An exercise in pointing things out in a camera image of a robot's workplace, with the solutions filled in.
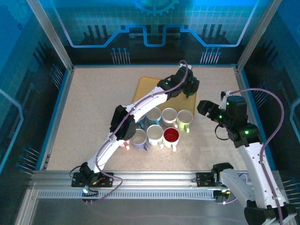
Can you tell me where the cream mug red inside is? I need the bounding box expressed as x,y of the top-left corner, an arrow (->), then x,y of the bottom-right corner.
163,127 -> 180,152

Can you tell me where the white mug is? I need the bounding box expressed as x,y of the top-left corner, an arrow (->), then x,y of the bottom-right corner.
146,124 -> 165,150

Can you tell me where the black controller box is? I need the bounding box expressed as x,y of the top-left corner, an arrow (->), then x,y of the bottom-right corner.
82,186 -> 99,204
214,189 -> 232,204

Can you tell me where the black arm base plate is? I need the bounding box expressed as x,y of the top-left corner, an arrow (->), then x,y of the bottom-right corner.
195,172 -> 225,188
71,172 -> 115,188

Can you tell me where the light green mug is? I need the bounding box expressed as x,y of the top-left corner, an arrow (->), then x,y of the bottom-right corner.
176,109 -> 194,134

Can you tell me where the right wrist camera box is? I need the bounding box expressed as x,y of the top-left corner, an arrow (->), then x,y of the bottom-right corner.
220,90 -> 232,109

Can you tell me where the aluminium frame post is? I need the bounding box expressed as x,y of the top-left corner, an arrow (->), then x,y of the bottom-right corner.
26,0 -> 74,71
236,0 -> 283,72

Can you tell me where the grey metal front panel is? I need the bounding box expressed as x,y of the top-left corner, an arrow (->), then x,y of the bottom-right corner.
14,187 -> 297,225

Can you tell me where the yellow tray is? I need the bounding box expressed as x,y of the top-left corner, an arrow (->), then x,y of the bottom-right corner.
132,76 -> 197,117

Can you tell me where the pale pink mug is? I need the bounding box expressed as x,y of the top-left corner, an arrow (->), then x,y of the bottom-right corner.
161,107 -> 178,128

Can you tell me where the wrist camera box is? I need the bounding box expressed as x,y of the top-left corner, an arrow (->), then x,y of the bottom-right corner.
220,90 -> 232,109
179,62 -> 194,71

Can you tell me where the aluminium mounting rail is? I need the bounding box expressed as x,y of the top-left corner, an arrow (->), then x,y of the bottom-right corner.
29,170 -> 283,188

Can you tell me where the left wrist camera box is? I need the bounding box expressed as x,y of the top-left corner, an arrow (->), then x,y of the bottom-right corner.
179,62 -> 194,71

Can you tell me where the light blue mug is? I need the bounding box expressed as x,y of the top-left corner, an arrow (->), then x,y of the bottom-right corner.
145,106 -> 162,127

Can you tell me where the dark green mug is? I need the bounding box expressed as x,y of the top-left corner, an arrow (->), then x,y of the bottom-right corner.
185,77 -> 200,99

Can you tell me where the slotted grey cable duct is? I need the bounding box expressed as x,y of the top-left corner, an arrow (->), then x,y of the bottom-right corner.
37,190 -> 218,200

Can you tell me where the aluminium table side rail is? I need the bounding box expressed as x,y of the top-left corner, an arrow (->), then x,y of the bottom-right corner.
35,67 -> 75,171
234,67 -> 270,171

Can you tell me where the purple mug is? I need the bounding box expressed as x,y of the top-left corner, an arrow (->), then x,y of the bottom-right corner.
129,128 -> 150,151

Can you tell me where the black wire loop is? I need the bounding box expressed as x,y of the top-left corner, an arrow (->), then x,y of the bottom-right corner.
214,125 -> 232,141

